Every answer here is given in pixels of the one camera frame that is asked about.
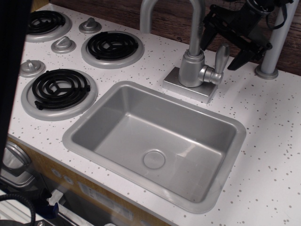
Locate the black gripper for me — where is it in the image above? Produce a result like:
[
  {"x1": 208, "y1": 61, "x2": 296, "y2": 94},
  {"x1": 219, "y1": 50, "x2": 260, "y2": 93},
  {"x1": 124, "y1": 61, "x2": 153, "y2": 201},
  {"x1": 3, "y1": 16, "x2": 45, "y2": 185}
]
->
[{"x1": 200, "y1": 0, "x2": 273, "y2": 71}]

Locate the silver faucet lever handle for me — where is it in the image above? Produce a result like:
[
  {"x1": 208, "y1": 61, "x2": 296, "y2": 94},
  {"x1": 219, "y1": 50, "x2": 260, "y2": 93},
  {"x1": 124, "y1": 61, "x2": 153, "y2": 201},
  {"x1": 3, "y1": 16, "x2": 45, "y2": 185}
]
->
[{"x1": 212, "y1": 43, "x2": 230, "y2": 85}]

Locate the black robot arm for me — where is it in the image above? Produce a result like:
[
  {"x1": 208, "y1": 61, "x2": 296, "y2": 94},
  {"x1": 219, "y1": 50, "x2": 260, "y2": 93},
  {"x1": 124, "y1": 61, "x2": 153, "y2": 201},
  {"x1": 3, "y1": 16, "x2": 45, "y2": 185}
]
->
[{"x1": 200, "y1": 0, "x2": 293, "y2": 70}]

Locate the silver gooseneck faucet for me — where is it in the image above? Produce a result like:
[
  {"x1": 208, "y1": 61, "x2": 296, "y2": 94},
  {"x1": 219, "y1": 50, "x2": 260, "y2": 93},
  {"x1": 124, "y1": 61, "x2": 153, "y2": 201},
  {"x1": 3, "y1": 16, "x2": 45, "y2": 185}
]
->
[{"x1": 139, "y1": 0, "x2": 219, "y2": 104}]

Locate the back right stove burner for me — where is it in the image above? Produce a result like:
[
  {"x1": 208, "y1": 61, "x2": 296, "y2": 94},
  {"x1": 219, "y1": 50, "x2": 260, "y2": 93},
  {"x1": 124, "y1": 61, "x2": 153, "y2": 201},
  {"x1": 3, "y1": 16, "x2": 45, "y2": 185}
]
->
[{"x1": 81, "y1": 31, "x2": 144, "y2": 69}]

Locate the stove burner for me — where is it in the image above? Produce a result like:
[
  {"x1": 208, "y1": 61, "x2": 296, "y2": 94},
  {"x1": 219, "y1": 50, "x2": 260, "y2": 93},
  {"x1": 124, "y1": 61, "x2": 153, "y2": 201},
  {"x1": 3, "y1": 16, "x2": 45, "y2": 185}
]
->
[
  {"x1": 81, "y1": 31, "x2": 144, "y2": 69},
  {"x1": 25, "y1": 10, "x2": 72, "y2": 43},
  {"x1": 21, "y1": 69, "x2": 98, "y2": 121}
]

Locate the grey plastic sink basin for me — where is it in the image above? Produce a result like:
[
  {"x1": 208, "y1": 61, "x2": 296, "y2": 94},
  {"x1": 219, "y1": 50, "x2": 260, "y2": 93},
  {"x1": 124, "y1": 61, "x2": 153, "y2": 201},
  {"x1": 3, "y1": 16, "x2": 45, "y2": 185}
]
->
[{"x1": 63, "y1": 81, "x2": 246, "y2": 214}]

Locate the silver knob back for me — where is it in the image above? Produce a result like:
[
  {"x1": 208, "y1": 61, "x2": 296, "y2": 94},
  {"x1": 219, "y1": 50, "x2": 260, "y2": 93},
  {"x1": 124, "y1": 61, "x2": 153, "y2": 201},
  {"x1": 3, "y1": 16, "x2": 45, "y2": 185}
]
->
[{"x1": 79, "y1": 17, "x2": 102, "y2": 34}]

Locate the silver knob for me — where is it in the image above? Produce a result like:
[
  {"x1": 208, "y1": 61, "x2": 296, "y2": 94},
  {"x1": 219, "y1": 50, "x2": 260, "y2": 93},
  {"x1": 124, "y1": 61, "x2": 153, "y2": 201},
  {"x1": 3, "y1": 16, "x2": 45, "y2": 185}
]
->
[
  {"x1": 51, "y1": 36, "x2": 76, "y2": 54},
  {"x1": 79, "y1": 17, "x2": 102, "y2": 34},
  {"x1": 19, "y1": 60, "x2": 46, "y2": 78}
]

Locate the silver knob middle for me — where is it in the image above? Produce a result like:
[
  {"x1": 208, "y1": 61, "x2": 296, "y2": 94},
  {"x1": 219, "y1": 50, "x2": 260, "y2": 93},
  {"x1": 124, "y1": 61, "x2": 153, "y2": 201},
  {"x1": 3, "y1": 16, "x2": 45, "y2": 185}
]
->
[{"x1": 51, "y1": 36, "x2": 76, "y2": 54}]

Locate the front right stove burner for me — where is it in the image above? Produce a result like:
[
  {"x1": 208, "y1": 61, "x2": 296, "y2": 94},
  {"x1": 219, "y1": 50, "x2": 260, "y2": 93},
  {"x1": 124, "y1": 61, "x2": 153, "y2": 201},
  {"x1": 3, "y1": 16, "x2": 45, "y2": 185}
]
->
[{"x1": 21, "y1": 69, "x2": 98, "y2": 121}]

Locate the back left stove burner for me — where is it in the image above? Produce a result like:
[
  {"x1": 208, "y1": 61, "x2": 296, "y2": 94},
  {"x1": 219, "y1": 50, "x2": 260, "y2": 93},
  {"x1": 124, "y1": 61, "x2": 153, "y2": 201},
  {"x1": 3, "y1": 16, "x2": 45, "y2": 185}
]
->
[{"x1": 25, "y1": 10, "x2": 72, "y2": 43}]

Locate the silver knob front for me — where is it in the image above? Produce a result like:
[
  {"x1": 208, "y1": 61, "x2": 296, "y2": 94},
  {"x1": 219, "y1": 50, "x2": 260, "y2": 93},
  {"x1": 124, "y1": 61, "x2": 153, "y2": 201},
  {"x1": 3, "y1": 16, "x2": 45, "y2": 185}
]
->
[{"x1": 19, "y1": 60, "x2": 46, "y2": 78}]

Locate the dark blurred foreground pole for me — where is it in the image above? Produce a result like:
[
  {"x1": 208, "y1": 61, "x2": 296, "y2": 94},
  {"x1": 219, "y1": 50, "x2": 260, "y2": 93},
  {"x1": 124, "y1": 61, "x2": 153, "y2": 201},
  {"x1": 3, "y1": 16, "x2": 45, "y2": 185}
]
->
[{"x1": 0, "y1": 0, "x2": 36, "y2": 179}]

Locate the silver oven dial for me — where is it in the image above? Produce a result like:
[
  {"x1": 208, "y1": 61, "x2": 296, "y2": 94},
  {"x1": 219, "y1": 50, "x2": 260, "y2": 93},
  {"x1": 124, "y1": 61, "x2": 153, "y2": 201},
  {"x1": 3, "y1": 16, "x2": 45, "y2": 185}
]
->
[{"x1": 2, "y1": 141, "x2": 31, "y2": 177}]

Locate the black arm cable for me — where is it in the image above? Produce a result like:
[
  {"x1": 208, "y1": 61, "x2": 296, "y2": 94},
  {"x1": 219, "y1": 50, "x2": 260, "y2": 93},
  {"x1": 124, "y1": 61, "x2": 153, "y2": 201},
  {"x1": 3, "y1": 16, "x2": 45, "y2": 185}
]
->
[{"x1": 265, "y1": 4, "x2": 289, "y2": 30}]

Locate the grey vertical post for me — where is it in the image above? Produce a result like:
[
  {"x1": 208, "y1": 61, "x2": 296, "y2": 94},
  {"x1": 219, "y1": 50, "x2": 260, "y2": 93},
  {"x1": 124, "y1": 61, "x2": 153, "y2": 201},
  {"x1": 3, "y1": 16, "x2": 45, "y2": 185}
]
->
[{"x1": 255, "y1": 0, "x2": 299, "y2": 80}]

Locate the silver oven door handle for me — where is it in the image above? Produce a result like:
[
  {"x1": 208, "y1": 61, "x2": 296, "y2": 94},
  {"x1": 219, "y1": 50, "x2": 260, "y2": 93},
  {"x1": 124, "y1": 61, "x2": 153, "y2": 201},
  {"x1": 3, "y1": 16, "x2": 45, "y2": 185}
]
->
[{"x1": 0, "y1": 170, "x2": 36, "y2": 190}]

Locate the black cable lower left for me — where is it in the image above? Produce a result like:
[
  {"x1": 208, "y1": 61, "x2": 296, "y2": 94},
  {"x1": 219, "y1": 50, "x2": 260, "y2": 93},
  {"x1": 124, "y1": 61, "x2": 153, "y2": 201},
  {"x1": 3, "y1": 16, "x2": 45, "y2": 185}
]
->
[{"x1": 0, "y1": 192, "x2": 36, "y2": 223}]

